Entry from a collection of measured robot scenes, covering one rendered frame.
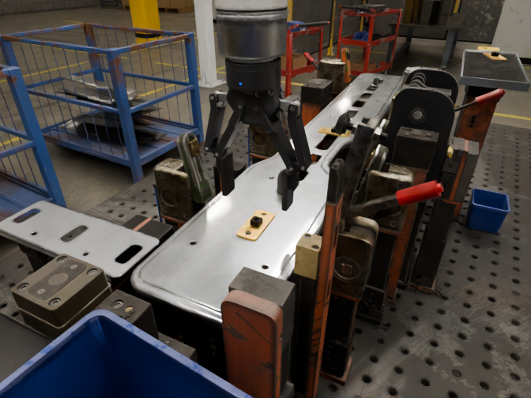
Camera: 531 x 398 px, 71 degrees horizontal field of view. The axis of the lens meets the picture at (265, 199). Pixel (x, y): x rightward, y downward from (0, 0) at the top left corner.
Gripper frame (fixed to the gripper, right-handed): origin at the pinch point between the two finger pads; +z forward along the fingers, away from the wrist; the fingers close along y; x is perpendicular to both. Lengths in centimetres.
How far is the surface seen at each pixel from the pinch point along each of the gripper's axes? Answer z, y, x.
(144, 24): 61, 520, -555
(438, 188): -6.6, -26.1, 0.5
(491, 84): -8, -33, -51
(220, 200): 7.4, 10.2, -4.2
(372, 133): -12.8, -17.2, 1.7
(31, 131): 43, 172, -69
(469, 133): 9, -33, -65
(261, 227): 7.2, -0.9, 0.5
